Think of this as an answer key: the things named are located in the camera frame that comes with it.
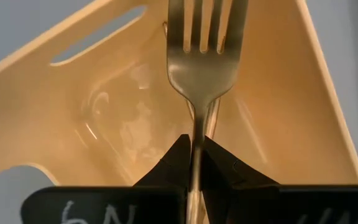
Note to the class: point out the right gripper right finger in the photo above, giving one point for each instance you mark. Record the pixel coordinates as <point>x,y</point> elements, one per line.
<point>275,205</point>

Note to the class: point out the yellow plastic bin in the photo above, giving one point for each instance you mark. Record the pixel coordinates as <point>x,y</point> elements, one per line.
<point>42,124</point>

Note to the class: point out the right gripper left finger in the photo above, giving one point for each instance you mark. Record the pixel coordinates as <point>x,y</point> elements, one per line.
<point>104,205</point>

